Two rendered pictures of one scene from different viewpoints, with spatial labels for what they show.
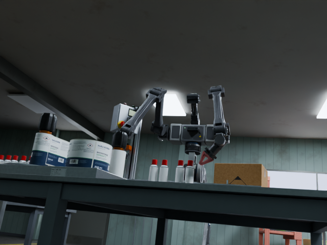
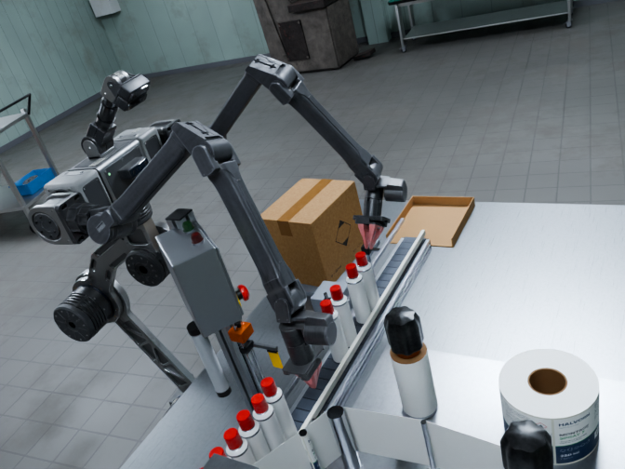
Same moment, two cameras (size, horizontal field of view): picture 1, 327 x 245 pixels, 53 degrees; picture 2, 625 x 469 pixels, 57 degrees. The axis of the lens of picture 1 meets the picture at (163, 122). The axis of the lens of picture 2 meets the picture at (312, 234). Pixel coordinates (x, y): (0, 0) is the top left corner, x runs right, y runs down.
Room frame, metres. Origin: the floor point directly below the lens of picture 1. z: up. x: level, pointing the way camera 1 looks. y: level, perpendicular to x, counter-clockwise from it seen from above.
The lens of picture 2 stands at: (1.71, 1.27, 2.01)
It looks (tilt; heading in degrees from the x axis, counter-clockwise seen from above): 29 degrees down; 284
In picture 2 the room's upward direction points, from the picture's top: 16 degrees counter-clockwise
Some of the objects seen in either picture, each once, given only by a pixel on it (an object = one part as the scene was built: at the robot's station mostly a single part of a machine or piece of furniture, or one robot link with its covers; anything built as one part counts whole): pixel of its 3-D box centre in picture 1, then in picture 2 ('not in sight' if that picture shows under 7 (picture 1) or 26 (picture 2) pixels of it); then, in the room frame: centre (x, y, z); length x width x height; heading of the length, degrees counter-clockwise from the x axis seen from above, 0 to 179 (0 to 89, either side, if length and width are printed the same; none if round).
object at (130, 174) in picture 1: (133, 152); (226, 328); (2.27, 0.19, 1.16); 0.04 x 0.04 x 0.67; 68
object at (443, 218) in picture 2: not in sight; (431, 220); (1.74, -0.72, 0.85); 0.30 x 0.26 x 0.04; 68
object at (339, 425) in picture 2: not in sight; (344, 440); (1.99, 0.40, 0.97); 0.05 x 0.05 x 0.19
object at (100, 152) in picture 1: (88, 159); (549, 404); (1.54, 0.33, 0.95); 0.20 x 0.20 x 0.14
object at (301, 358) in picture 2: not in sight; (300, 351); (2.07, 0.26, 1.12); 0.10 x 0.07 x 0.07; 69
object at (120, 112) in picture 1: (125, 120); (199, 276); (2.24, 0.27, 1.38); 0.17 x 0.10 x 0.19; 123
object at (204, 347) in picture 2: not in sight; (209, 359); (2.27, 0.31, 1.18); 0.04 x 0.04 x 0.21
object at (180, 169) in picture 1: (179, 177); (357, 293); (1.98, -0.13, 0.98); 0.05 x 0.05 x 0.20
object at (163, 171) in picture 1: (163, 176); (342, 315); (2.02, -0.03, 0.98); 0.05 x 0.05 x 0.20
